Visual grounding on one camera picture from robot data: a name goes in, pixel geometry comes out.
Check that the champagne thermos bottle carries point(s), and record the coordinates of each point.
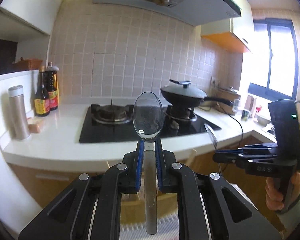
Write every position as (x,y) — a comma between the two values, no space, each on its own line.
(17,107)

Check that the black gas stove top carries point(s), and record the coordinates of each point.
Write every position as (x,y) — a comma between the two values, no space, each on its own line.
(112,123)

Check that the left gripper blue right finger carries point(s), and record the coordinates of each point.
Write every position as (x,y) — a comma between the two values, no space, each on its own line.
(167,183)

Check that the dark soy sauce bottle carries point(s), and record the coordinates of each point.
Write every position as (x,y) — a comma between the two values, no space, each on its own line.
(42,100)

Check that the grey sleeve right forearm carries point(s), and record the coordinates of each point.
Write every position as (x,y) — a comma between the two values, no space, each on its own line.
(291,220)

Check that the small orange packet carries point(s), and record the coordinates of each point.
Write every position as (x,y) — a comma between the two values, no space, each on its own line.
(35,124)

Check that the dark framed window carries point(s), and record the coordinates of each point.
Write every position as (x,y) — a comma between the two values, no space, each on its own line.
(274,60)

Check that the black wok with lid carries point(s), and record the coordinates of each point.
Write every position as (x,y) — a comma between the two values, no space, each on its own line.
(183,94)

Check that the green mug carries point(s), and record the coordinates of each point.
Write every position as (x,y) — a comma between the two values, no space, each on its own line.
(245,115)

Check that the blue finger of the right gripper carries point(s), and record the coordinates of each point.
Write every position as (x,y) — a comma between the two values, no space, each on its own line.
(226,159)
(229,151)

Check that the large dark sauce bottle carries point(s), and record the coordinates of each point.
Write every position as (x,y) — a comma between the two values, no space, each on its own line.
(52,85)

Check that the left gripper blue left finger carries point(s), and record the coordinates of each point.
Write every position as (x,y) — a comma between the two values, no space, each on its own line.
(131,181)

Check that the orange upper wall cabinet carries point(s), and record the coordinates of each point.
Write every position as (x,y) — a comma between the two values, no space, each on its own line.
(234,34)

